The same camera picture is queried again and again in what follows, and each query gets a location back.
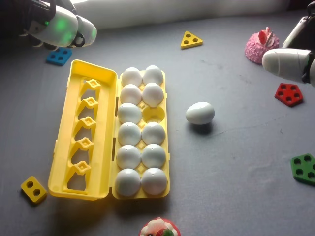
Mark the blue square four-hole block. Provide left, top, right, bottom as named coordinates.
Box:
left=46, top=47, right=73, bottom=66

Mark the yellow triangle three-hole block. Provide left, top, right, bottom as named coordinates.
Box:
left=180, top=30, right=204, bottom=50

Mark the white backdrop sheet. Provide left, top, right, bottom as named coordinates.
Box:
left=71, top=0, right=311, bottom=30

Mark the yellow egg carton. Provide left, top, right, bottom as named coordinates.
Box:
left=47, top=59, right=171, bottom=201

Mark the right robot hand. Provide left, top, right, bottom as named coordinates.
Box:
left=261, top=0, right=315, bottom=88

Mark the white toy egg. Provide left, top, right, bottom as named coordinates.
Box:
left=141, top=144, right=167, bottom=169
left=120, top=84, right=143, bottom=105
left=142, top=82, right=165, bottom=108
left=141, top=121, right=166, bottom=145
left=142, top=65, right=165, bottom=86
left=141, top=167, right=168, bottom=196
left=121, top=67, right=143, bottom=87
left=115, top=168, right=142, bottom=197
left=118, top=122, right=142, bottom=146
left=116, top=144, right=142, bottom=170
left=185, top=101, right=215, bottom=125
left=118, top=102, right=143, bottom=124

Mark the pink toy cake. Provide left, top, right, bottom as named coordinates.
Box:
left=245, top=26, right=281, bottom=65

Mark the grey table cloth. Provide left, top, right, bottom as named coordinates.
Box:
left=0, top=14, right=315, bottom=236

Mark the red strawberry toy cake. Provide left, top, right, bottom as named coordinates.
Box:
left=138, top=217, right=183, bottom=236

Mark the green pentagon five-hole block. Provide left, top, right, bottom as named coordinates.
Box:
left=290, top=153, right=315, bottom=186

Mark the red pentagon five-hole block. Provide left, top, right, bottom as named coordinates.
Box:
left=274, top=83, right=305, bottom=108

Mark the yellow rectangular two-hole block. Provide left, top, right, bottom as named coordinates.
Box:
left=20, top=176, right=48, bottom=205

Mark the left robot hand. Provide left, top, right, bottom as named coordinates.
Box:
left=14, top=0, right=98, bottom=50

